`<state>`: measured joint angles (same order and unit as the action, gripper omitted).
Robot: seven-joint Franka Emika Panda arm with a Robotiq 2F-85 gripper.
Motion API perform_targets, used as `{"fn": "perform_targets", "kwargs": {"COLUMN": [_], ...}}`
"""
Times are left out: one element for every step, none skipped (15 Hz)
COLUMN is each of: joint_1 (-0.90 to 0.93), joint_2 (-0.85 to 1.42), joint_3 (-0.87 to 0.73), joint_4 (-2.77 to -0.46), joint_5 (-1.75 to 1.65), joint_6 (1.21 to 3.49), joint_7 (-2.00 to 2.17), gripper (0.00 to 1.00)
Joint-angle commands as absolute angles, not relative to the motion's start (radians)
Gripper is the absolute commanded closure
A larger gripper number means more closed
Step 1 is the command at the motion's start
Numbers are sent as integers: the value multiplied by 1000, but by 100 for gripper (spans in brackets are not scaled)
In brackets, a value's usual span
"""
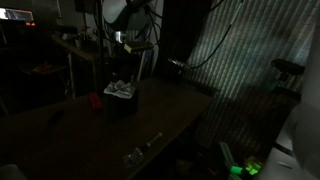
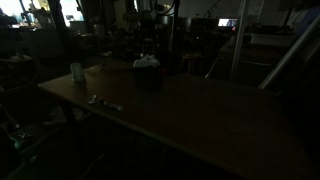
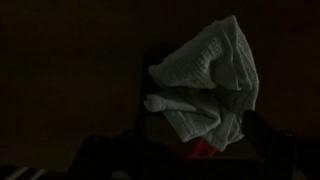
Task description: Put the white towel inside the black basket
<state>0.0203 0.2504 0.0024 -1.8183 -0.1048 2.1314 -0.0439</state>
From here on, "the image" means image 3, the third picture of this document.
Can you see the black mesh basket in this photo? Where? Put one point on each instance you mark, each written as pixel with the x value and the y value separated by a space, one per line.
pixel 148 60

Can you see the white waffle towel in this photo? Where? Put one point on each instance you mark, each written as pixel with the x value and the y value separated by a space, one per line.
pixel 206 83

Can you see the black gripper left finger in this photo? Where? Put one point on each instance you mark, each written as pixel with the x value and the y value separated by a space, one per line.
pixel 93 156

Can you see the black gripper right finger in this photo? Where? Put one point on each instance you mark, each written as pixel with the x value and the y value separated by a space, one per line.
pixel 266 136

